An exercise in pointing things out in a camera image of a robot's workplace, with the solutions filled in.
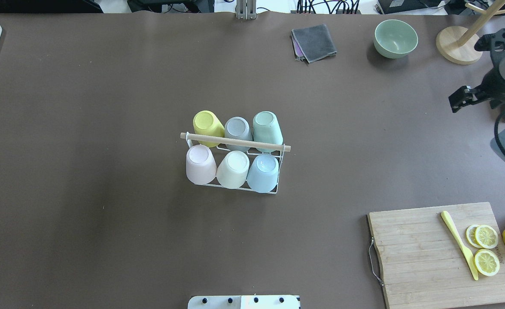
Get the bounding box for grey folded cloth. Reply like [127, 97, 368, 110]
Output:
[291, 24, 337, 64]

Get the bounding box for white wire cup rack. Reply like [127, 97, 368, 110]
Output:
[180, 132, 291, 195]

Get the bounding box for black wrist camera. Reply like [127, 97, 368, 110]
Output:
[474, 29, 505, 63]

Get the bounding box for cream white cup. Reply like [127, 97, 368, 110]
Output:
[216, 151, 250, 188]

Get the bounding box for mint green bowl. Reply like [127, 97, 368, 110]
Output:
[374, 19, 419, 59]

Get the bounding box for wooden cutting board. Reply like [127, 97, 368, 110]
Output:
[368, 202, 505, 309]

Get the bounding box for yellow plastic knife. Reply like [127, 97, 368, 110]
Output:
[441, 210, 479, 280]

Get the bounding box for pink cup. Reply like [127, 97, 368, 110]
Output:
[186, 144, 217, 185]

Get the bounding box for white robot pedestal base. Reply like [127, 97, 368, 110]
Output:
[187, 294, 301, 309]

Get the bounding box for grey cup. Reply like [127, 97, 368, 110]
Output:
[225, 117, 253, 141]

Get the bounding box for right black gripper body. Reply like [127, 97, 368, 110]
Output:
[472, 67, 505, 108]

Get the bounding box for light blue cup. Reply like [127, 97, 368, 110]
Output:
[246, 154, 279, 193]

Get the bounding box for lemon slice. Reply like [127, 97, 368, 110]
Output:
[474, 248, 500, 276]
[474, 224, 499, 250]
[465, 224, 482, 248]

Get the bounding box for yellow cup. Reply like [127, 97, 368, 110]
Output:
[192, 111, 225, 138]

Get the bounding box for mint green cup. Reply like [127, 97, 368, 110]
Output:
[252, 111, 284, 145]

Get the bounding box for wooden mug tree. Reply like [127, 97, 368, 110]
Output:
[436, 0, 505, 65]

